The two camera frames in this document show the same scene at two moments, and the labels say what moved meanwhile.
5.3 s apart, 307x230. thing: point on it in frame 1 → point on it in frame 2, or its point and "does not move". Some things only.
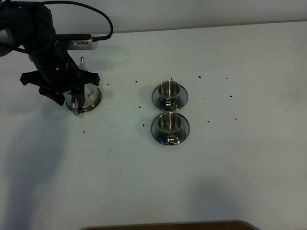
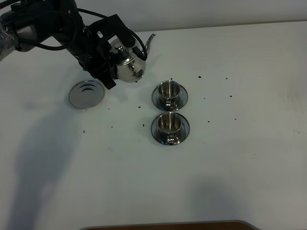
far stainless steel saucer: (183, 97) does not move
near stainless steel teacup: (169, 128) does not move
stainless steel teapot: (90, 96) → (130, 60)
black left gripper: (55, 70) → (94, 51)
